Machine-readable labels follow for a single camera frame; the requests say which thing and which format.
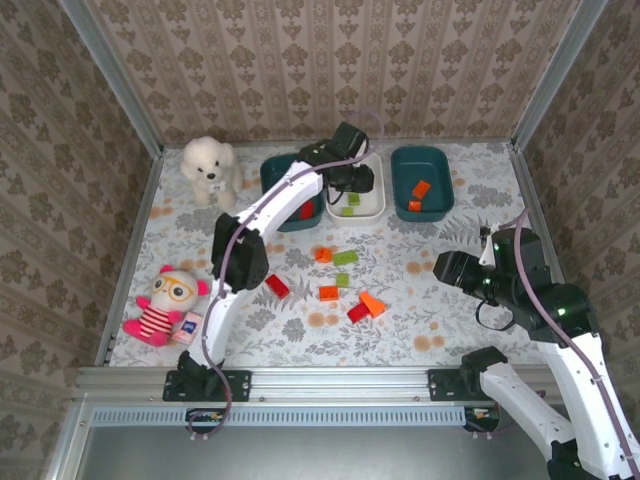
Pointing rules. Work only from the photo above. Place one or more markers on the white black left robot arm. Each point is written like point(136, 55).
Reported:
point(280, 200)

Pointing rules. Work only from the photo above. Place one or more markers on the floral table cover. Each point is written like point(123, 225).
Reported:
point(300, 345)

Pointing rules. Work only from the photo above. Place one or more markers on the teal bin with orange bricks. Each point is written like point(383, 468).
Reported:
point(425, 165)

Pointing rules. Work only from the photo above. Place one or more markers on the white plastic bin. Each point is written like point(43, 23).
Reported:
point(370, 210)

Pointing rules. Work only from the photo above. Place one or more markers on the long green lego brick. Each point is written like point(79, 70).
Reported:
point(345, 258)

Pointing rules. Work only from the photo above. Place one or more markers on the aluminium front rail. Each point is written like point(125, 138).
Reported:
point(325, 382)

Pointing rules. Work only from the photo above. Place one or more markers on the small green lego brick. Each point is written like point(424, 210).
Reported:
point(342, 280)
point(353, 199)
point(347, 211)

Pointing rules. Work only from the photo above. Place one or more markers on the long red lego brick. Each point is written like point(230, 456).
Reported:
point(277, 286)

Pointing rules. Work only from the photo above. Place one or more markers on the aluminium back rail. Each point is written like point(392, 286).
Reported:
point(450, 141)

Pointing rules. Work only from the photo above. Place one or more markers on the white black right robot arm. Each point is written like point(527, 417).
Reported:
point(580, 380)

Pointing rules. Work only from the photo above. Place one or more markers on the aluminium corner post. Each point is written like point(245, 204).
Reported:
point(115, 80)
point(560, 75)

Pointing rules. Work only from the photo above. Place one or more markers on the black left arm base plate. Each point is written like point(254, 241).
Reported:
point(240, 385)

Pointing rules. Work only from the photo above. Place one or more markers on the teal bin with red bricks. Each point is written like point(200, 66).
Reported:
point(272, 172)

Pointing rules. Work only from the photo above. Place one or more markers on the aluminium side rail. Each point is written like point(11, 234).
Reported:
point(127, 260)
point(535, 200)

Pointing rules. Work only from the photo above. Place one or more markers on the white plush bear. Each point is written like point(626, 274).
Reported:
point(205, 160)

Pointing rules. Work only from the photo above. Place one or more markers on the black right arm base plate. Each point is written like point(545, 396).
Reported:
point(440, 385)

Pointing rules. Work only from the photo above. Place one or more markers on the pink striped plush doll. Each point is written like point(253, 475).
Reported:
point(155, 315)

